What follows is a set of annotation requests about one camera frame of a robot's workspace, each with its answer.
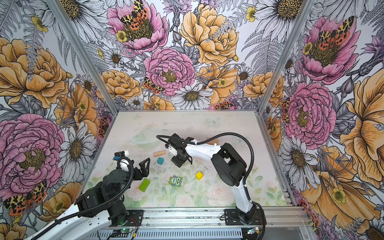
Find teal cube block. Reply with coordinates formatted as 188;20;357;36
157;157;164;165

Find natural wood block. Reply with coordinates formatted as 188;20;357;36
207;138;219;146
153;150;167;157

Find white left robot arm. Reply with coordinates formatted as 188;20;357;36
29;157;150;240

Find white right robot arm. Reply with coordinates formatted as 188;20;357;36
156;132;258;225

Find green rectangular block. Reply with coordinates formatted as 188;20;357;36
139;179;151;193

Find yellow cube block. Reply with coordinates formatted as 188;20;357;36
196;172;204;181

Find green owl toy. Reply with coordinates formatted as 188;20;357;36
169;176;183;187

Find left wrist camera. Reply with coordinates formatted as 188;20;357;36
114;151;129;161

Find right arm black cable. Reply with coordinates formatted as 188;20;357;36
155;132;266;240

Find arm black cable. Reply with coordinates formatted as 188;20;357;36
29;157;135;240
155;132;266;240

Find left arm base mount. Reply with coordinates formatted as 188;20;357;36
113;209;144;227

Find aluminium rail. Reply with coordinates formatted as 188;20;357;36
56;206;310;229

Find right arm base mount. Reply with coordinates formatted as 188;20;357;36
224;208;266;226

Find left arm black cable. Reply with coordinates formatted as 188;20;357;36
29;157;135;240

